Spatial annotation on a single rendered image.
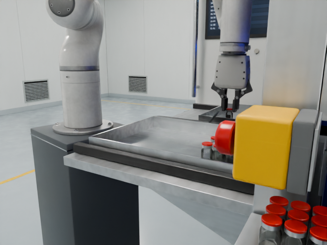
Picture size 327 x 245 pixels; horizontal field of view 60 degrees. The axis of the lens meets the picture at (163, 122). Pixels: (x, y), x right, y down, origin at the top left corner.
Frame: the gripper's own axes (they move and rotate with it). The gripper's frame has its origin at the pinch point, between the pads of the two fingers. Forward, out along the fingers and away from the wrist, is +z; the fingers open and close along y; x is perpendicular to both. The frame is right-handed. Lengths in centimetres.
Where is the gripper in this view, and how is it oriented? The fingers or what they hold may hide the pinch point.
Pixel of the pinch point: (229, 104)
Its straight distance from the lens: 90.8
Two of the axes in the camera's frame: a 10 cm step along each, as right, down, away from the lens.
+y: -8.6, -1.3, 4.9
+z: -0.1, 9.7, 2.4
